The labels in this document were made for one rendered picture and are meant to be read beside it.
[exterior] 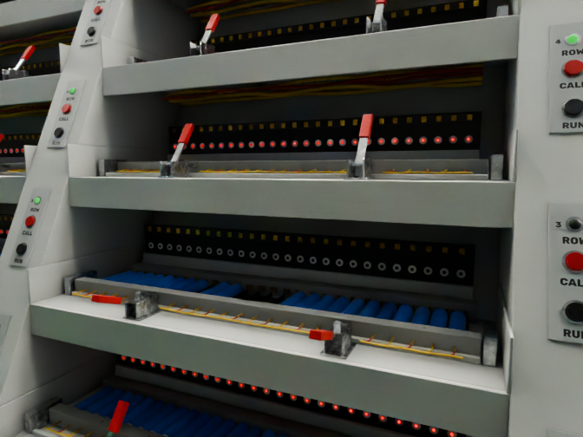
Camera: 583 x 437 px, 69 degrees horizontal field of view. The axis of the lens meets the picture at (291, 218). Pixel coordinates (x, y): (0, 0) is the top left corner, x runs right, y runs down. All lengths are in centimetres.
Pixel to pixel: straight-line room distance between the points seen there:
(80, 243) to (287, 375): 42
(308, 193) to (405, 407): 24
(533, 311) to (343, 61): 35
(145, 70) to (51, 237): 29
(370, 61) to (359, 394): 38
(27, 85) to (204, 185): 47
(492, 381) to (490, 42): 35
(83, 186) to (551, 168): 60
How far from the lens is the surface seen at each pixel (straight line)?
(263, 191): 51
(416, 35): 56
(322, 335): 39
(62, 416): 73
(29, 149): 81
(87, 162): 75
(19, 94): 95
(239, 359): 49
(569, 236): 45
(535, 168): 46
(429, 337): 47
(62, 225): 72
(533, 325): 43
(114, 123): 80
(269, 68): 61
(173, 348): 54
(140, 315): 58
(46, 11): 104
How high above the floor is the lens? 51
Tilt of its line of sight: 14 degrees up
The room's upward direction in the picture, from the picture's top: 9 degrees clockwise
